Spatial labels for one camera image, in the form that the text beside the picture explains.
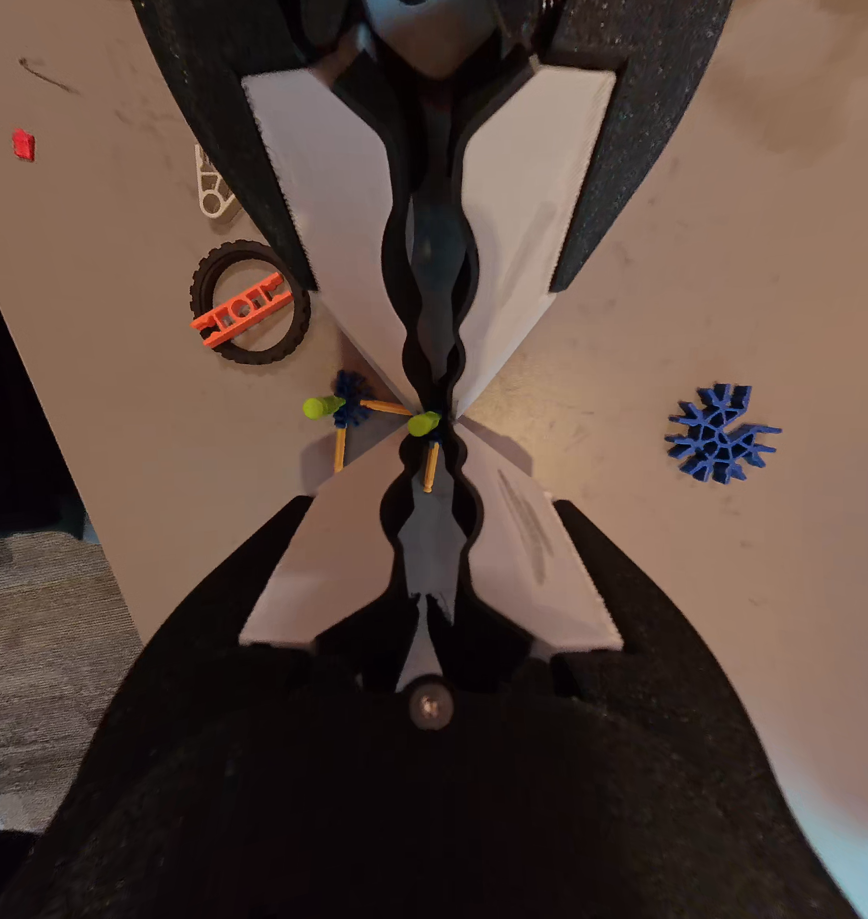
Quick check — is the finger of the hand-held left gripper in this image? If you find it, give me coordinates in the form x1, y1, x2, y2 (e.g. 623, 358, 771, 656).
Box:
441, 63, 618, 421
240, 66, 438, 417

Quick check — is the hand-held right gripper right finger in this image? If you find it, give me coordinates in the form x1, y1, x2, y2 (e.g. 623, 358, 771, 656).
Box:
441, 427, 625, 656

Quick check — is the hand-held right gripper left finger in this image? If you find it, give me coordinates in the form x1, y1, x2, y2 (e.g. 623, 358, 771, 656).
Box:
237, 427, 424, 650

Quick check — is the pale grey wedge connector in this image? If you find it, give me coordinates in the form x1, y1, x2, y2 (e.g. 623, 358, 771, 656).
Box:
194, 144, 242, 220

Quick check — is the orange flat ladder connector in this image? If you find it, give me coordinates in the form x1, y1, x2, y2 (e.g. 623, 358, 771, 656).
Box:
191, 273, 294, 349

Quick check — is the black rubber tyre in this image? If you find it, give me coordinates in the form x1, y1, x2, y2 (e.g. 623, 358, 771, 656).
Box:
190, 240, 312, 366

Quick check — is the blue double snowflake connector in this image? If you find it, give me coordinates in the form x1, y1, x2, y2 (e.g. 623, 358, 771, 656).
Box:
665, 384, 784, 485

